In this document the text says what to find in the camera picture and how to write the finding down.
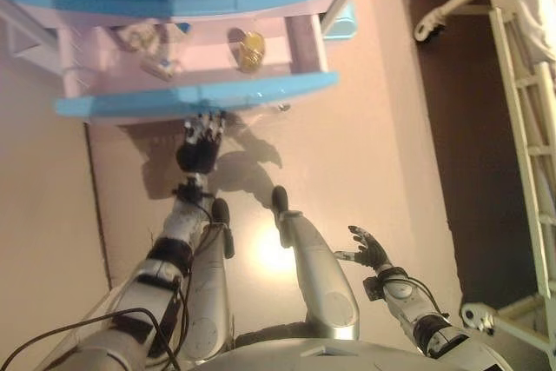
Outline grey robot torso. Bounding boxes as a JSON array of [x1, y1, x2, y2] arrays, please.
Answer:
[[190, 321, 500, 371]]

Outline robot left foot black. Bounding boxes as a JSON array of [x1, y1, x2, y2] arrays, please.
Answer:
[[209, 196, 232, 228]]

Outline robot right foot black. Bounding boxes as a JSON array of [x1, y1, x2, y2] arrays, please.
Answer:
[[270, 185, 290, 215]]

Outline robot left leg silver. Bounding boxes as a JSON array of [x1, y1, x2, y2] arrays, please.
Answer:
[[180, 222, 238, 363]]

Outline robot foot black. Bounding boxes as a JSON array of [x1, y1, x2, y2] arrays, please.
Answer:
[[270, 185, 290, 215], [209, 196, 232, 228]]

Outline white open cart bin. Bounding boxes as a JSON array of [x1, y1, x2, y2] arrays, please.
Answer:
[[0, 0, 70, 85]]

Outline white hospital bed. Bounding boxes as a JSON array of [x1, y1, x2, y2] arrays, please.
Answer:
[[412, 0, 556, 346]]

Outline robot right hand black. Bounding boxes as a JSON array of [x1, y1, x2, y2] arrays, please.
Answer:
[[332, 225, 390, 270]]

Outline black cable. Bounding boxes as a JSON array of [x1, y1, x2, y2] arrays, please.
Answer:
[[0, 275, 192, 371]]

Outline robot right leg silver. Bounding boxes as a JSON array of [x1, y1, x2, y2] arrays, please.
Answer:
[[277, 209, 361, 341]]

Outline pink edged medicine box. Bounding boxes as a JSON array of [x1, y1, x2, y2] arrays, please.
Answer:
[[116, 23, 169, 53]]

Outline white long medicine box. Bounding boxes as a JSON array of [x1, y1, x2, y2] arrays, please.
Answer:
[[139, 56, 179, 81]]

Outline clear bottle yellow capsules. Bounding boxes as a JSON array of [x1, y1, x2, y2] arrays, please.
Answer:
[[236, 28, 267, 75]]

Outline robot leg silver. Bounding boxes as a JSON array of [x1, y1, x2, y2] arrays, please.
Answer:
[[180, 222, 238, 363], [277, 209, 361, 341]]

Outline blue fronted cart drawer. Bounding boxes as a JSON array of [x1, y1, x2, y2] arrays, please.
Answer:
[[54, 12, 340, 120], [0, 0, 344, 24]]

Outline robot left hand black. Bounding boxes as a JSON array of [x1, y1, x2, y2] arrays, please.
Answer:
[[175, 109, 227, 175]]

